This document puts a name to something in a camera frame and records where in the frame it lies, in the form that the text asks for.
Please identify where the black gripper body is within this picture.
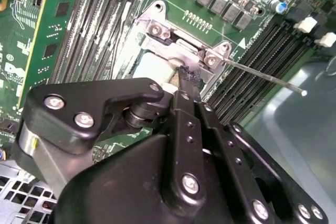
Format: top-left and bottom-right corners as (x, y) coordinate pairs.
(52, 134), (249, 224)

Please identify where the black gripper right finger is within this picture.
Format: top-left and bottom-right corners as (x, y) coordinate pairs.
(189, 71), (329, 224)

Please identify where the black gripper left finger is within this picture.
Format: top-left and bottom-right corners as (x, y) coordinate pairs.
(12, 65), (207, 211)

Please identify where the silver CPU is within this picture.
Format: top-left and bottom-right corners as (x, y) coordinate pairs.
(135, 50), (184, 86)

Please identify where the wire locking lever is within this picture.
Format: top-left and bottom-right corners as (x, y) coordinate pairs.
(222, 58), (308, 98)

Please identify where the metal socket cover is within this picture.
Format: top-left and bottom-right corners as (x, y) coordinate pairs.
(131, 34), (208, 88)

